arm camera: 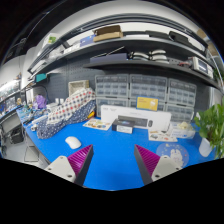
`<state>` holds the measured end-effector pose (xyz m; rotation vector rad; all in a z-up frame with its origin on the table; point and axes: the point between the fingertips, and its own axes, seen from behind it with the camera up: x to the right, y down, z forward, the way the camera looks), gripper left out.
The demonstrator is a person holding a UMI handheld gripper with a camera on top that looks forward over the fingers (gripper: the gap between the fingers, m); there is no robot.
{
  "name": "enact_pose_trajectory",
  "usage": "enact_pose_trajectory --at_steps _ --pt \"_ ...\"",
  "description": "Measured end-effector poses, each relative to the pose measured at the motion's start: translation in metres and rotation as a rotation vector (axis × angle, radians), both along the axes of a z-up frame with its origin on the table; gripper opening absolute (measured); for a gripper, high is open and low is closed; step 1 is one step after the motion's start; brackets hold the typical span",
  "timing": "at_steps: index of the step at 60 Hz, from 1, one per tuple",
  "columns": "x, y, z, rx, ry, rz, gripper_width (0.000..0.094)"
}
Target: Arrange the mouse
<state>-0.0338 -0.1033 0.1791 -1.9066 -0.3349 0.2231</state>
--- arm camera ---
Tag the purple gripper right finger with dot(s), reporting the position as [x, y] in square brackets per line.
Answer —
[153, 167]

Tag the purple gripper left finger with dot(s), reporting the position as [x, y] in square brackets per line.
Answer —
[73, 168]

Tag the white computer mouse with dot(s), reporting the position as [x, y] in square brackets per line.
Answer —
[73, 142]

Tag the round blue mouse pad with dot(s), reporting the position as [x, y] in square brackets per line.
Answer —
[175, 151]

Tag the picture card right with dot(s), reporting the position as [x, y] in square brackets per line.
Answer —
[160, 136]

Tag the picture card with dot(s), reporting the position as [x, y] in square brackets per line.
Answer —
[160, 136]
[97, 124]

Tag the clear plastic container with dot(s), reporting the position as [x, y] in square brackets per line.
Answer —
[182, 130]

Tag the picture card left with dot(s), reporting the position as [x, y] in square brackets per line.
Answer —
[97, 124]

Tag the white keyboard box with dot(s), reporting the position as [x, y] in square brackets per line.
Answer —
[151, 120]

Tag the small black box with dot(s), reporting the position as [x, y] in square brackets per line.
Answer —
[123, 126]

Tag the white plant pot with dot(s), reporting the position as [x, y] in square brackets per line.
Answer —
[205, 149]

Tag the checkered cloth cover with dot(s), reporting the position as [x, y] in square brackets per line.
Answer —
[75, 109]

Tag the yellow card box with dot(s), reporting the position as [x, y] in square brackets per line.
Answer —
[147, 103]

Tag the purple object on bench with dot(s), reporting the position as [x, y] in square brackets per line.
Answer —
[41, 101]

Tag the green potted plant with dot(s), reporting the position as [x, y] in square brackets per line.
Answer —
[211, 127]

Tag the grey drawer cabinet right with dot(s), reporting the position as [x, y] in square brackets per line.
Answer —
[181, 100]

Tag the grey drawer cabinet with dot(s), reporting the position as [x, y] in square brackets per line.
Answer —
[181, 100]
[148, 86]
[111, 90]

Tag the grey drawer cabinet middle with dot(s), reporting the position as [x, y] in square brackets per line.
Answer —
[148, 86]

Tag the white perforated crate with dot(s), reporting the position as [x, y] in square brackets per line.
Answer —
[76, 85]

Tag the grey drawer cabinet left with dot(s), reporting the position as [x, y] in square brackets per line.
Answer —
[111, 90]

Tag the white instrument on shelf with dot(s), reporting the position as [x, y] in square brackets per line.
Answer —
[199, 65]

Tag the cardboard box on shelf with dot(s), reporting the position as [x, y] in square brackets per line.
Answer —
[108, 32]

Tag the lower dark wall shelf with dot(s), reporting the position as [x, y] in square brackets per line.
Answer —
[148, 65]

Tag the dark wall shelf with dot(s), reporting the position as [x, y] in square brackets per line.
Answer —
[146, 41]
[148, 65]

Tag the upper dark wall shelf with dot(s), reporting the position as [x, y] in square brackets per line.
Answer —
[146, 41]

